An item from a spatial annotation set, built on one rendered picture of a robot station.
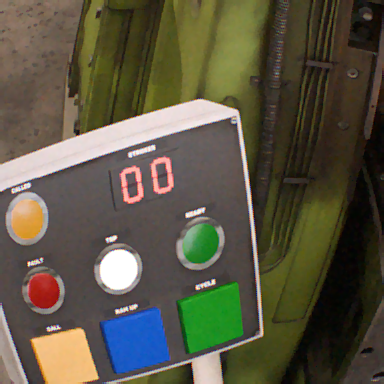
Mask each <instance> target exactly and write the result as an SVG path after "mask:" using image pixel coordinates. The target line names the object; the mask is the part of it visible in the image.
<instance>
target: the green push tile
mask: <svg viewBox="0 0 384 384"><path fill-rule="evenodd" d="M176 303H177V308H178V314H179V320H180V325H181V330H182V335H183V340H184V346H185V352H187V353H188V354H192V353H195V352H198V351H199V350H204V349H207V348H210V347H212V346H215V345H219V344H222V343H224V342H227V341H229V340H231V339H234V338H239V337H241V336H243V328H242V323H243V322H242V315H241V309H240V306H241V302H240V296H239V289H238V282H236V281H231V282H228V283H226V284H223V285H220V286H217V287H215V288H212V289H209V290H206V291H203V292H201V293H198V294H195V295H192V296H189V297H187V298H184V299H182V298H181V299H178V300H176Z"/></svg>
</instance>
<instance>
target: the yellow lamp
mask: <svg viewBox="0 0 384 384"><path fill-rule="evenodd" d="M11 224H12V228H13V231H14V233H15V234H16V235H17V236H19V237H20V238H23V239H25V240H29V239H32V238H34V237H36V236H37V235H38V233H39V232H40V231H41V229H42V226H43V213H42V208H41V206H40V205H39V204H38V203H37V202H36V201H35V200H33V199H28V198H27V199H23V200H21V201H20V202H18V204H17V205H16V207H14V208H13V212H12V215H11Z"/></svg>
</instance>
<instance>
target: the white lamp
mask: <svg viewBox="0 0 384 384"><path fill-rule="evenodd" d="M100 270H101V276H102V279H103V281H104V283H105V284H106V285H107V286H109V287H110V288H113V289H121V288H122V289H124V288H126V287H127V286H128V285H129V284H130V283H132V282H133V281H134V279H135V277H136V276H135V275H136V271H137V265H136V261H135V259H134V257H133V256H132V255H131V254H130V253H128V252H126V251H123V250H118V251H114V252H110V253H109V254H108V255H107V256H106V257H105V258H104V261H103V262H102V264H101V267H100Z"/></svg>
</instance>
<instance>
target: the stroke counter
mask: <svg viewBox="0 0 384 384"><path fill-rule="evenodd" d="M163 161H166V167H167V172H164V173H160V175H157V176H156V170H155V164H156V163H160V162H163ZM151 167H152V175H153V178H154V177H156V179H153V181H154V188H155V192H157V191H158V193H163V192H166V191H169V190H170V187H173V184H172V177H171V173H169V174H168V172H170V171H171V169H170V163H169V159H166V157H164V158H160V159H157V160H154V163H153V164H151ZM133 171H136V176H137V182H134V183H131V184H128V185H126V181H125V174H127V173H130V172H133ZM166 176H168V181H169V187H166V188H163V189H160V190H158V184H157V179H160V178H163V177H166ZM121 179H122V185H123V187H124V186H126V188H124V189H123V191H124V197H125V201H128V202H129V203H131V202H134V201H137V200H140V197H141V196H143V191H142V184H141V183H140V184H138V182H141V178H140V171H139V169H136V167H134V168H130V169H127V170H124V173H123V174H121ZM137 185H138V189H139V195H140V196H138V197H134V198H131V199H128V193H127V188H130V187H134V186H137Z"/></svg>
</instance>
